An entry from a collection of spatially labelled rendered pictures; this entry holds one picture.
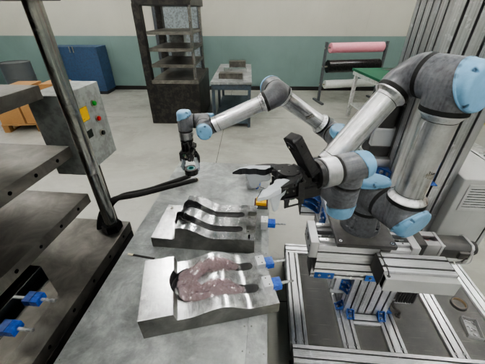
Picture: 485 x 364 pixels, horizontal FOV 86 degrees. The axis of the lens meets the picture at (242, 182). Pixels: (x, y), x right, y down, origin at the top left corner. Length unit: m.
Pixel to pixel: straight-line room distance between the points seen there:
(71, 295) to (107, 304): 0.18
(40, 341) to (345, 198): 1.14
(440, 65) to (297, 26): 6.79
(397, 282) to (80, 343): 1.15
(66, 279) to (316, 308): 1.38
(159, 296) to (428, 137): 0.99
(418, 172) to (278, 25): 6.80
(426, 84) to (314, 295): 1.45
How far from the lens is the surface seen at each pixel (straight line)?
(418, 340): 2.00
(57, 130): 1.51
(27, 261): 1.26
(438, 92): 0.82
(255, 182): 0.66
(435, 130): 0.86
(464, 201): 1.39
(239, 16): 7.45
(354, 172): 0.69
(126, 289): 1.27
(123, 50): 8.16
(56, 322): 1.33
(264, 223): 1.39
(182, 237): 1.30
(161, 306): 1.05
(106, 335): 1.19
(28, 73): 7.86
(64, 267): 1.51
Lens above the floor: 1.77
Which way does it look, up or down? 33 degrees down
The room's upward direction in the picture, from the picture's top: straight up
